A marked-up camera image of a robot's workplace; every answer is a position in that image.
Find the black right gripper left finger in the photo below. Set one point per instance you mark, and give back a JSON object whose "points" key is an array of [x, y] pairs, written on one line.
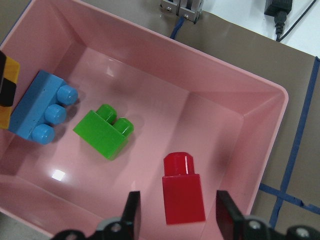
{"points": [[131, 215]]}

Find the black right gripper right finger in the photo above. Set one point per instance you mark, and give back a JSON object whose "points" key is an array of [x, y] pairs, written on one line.
{"points": [[228, 217]]}

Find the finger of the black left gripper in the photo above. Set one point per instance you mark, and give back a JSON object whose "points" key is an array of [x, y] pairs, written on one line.
{"points": [[7, 86]]}

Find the yellow toy block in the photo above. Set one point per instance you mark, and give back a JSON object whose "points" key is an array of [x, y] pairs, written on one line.
{"points": [[5, 112]]}

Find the blue toy block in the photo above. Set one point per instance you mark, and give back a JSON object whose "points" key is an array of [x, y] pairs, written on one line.
{"points": [[41, 107]]}

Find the red toy block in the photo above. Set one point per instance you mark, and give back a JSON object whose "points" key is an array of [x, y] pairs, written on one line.
{"points": [[182, 190]]}

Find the green toy block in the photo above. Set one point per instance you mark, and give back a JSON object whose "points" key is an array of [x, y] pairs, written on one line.
{"points": [[103, 131]]}

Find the black power adapter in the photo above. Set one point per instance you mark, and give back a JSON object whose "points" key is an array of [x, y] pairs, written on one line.
{"points": [[278, 9]]}

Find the aluminium frame post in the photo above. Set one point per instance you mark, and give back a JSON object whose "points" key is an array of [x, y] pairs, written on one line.
{"points": [[188, 9]]}

